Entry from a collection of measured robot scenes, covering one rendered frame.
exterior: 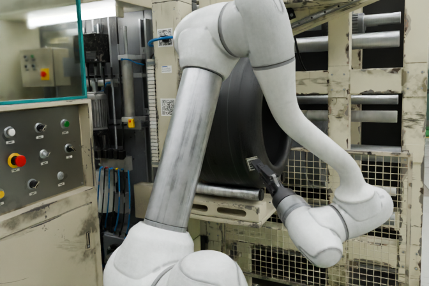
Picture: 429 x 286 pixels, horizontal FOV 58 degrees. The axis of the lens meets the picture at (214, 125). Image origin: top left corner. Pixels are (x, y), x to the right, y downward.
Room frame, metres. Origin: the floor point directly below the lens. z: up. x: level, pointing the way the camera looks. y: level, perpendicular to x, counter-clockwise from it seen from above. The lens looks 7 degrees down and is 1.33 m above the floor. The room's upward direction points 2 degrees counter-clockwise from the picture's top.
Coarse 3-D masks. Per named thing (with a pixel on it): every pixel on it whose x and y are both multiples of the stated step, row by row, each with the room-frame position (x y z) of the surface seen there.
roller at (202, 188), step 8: (200, 184) 1.51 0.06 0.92; (208, 184) 1.49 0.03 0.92; (216, 184) 1.48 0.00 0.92; (200, 192) 1.50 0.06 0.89; (208, 192) 1.48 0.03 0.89; (216, 192) 1.46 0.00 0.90; (224, 192) 1.45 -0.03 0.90; (232, 192) 1.43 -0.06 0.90; (240, 192) 1.42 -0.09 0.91; (248, 192) 1.41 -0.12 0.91; (256, 192) 1.39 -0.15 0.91
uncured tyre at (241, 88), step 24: (240, 72) 1.32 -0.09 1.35; (240, 96) 1.29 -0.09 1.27; (216, 120) 1.31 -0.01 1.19; (240, 120) 1.28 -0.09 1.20; (264, 120) 1.83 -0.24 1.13; (216, 144) 1.32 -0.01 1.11; (240, 144) 1.29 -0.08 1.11; (264, 144) 1.78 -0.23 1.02; (288, 144) 1.65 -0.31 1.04; (216, 168) 1.37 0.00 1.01; (240, 168) 1.33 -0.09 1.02
